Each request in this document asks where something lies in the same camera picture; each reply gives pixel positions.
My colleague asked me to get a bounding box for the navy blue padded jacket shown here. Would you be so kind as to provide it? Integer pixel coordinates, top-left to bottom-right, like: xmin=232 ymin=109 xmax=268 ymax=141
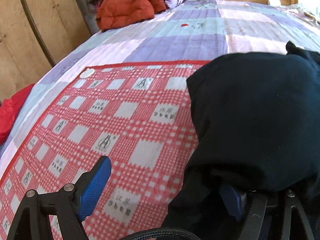
xmin=162 ymin=42 xmax=319 ymax=239

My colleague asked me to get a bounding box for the red checkered blanket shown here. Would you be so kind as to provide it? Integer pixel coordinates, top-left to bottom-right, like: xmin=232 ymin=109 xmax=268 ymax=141
xmin=1 ymin=60 xmax=204 ymax=239

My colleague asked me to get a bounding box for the red garment at bedside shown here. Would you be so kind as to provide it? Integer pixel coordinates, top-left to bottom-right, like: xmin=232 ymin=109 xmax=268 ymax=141
xmin=0 ymin=83 xmax=35 ymax=145

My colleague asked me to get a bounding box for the purple pink patchwork bed quilt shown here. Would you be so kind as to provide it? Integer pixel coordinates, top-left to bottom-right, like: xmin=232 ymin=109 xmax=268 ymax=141
xmin=1 ymin=0 xmax=319 ymax=172

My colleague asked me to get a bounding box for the wooden wardrobe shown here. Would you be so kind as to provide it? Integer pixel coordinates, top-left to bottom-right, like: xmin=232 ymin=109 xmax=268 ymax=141
xmin=1 ymin=0 xmax=91 ymax=100

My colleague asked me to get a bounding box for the small white box on bed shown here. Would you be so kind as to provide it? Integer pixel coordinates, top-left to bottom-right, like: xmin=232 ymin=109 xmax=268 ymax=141
xmin=268 ymin=0 xmax=281 ymax=7

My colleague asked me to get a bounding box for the orange red puffer jacket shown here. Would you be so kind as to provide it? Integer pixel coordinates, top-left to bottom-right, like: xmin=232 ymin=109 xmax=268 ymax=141
xmin=96 ymin=0 xmax=167 ymax=31

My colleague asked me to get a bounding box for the black braided cable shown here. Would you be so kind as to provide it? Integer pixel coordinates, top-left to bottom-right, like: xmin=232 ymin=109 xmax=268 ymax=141
xmin=117 ymin=227 xmax=201 ymax=240

